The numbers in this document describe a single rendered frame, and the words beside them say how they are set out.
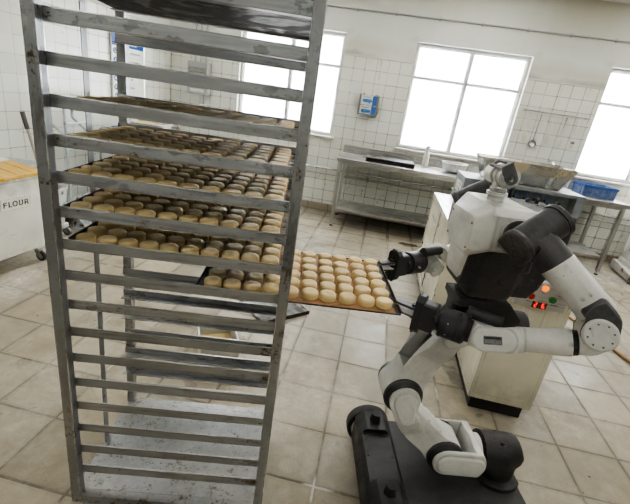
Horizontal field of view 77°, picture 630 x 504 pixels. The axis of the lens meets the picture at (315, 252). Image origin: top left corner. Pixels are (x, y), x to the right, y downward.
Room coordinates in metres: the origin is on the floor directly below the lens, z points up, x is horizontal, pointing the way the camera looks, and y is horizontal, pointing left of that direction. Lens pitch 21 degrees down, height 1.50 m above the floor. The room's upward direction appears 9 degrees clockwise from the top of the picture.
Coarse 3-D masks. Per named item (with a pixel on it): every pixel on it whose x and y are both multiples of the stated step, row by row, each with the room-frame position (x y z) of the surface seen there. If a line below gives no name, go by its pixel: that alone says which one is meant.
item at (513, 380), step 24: (528, 312) 1.83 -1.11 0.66; (552, 312) 1.82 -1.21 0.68; (456, 360) 2.32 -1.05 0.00; (480, 360) 1.85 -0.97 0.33; (504, 360) 1.84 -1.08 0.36; (528, 360) 1.82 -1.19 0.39; (480, 384) 1.85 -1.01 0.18; (504, 384) 1.83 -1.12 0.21; (528, 384) 1.81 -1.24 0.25; (480, 408) 1.87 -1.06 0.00; (504, 408) 1.85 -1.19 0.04; (528, 408) 1.81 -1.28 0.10
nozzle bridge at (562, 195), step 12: (456, 180) 2.84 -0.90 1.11; (468, 180) 2.56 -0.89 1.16; (480, 180) 2.55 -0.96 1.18; (516, 192) 2.60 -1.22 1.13; (540, 192) 2.50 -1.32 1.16; (552, 192) 2.49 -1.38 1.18; (564, 192) 2.54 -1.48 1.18; (564, 204) 2.56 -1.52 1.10; (576, 204) 2.47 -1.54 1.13; (576, 216) 2.47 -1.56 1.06
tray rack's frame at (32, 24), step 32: (32, 0) 0.93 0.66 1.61; (32, 32) 0.93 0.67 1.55; (32, 64) 0.93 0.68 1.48; (32, 96) 0.93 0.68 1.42; (96, 256) 1.17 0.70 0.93; (64, 288) 0.95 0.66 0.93; (96, 288) 1.16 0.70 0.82; (128, 288) 1.38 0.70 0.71; (64, 320) 0.94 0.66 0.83; (128, 320) 1.38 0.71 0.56; (64, 352) 0.93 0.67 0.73; (64, 384) 0.93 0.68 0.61; (64, 416) 0.93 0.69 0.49; (128, 416) 1.30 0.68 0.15; (160, 416) 1.32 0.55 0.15; (256, 416) 1.40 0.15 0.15; (160, 448) 1.16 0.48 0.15; (192, 448) 1.19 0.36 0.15; (224, 448) 1.21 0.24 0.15; (256, 448) 1.23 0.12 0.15; (96, 480) 1.00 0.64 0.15; (128, 480) 1.01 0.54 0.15; (160, 480) 1.03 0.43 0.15
